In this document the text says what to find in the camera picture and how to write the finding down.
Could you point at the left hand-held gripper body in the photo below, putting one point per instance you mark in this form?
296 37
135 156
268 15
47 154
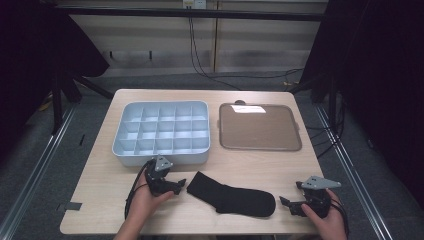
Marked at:
159 180

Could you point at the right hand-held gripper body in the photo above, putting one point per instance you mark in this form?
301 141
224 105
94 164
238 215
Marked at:
316 198

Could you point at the pale divided storage box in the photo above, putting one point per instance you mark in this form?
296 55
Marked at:
163 130

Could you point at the black sock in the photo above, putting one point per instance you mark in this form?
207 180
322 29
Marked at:
230 198

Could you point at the person's left hand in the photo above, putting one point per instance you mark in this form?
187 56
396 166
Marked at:
143 203

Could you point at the person's right hand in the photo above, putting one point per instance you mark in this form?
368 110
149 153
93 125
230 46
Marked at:
333 223

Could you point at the brown tray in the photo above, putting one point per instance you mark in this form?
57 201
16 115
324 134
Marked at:
260 128

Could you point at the grey tape piece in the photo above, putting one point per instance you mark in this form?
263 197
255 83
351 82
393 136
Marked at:
71 206

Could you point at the black metal stand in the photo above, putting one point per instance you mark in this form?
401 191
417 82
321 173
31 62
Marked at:
332 100
57 106

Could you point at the black curtain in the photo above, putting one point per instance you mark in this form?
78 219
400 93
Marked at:
383 83
26 66

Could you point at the black horizontal bar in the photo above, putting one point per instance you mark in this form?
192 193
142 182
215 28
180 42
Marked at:
133 13

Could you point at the metal floor rail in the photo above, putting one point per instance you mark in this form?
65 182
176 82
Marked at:
353 180
33 173

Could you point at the white wall socket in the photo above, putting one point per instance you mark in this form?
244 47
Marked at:
195 4

